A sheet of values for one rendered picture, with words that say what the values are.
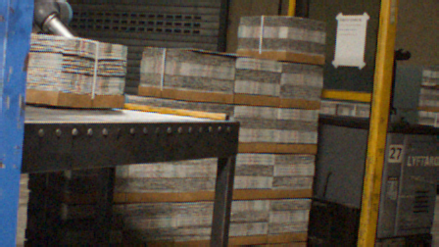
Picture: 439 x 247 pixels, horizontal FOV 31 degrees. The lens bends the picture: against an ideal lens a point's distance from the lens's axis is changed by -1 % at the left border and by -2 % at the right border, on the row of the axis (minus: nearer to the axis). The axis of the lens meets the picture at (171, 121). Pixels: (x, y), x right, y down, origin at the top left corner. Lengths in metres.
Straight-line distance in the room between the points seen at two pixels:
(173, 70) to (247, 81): 0.38
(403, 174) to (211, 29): 6.75
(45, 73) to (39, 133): 0.77
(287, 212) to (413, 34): 6.13
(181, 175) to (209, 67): 0.51
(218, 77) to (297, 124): 0.58
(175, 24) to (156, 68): 7.46
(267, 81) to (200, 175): 0.59
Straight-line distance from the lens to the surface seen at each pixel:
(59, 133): 1.98
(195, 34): 11.15
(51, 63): 2.66
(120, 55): 2.89
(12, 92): 1.55
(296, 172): 4.18
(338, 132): 4.70
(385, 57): 4.33
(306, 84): 4.16
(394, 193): 4.57
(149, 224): 3.65
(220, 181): 2.81
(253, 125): 3.95
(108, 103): 2.86
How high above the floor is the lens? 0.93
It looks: 3 degrees down
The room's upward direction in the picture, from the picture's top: 5 degrees clockwise
